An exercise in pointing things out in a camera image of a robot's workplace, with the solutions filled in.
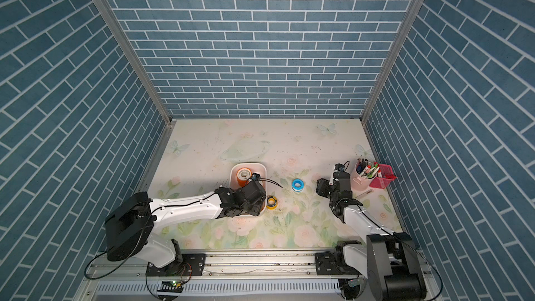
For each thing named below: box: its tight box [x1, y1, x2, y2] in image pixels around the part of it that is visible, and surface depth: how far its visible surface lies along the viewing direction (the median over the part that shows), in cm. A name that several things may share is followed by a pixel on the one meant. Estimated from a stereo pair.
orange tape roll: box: [236, 167, 253, 187], surface depth 95 cm
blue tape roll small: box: [291, 178, 305, 193], surface depth 96 cm
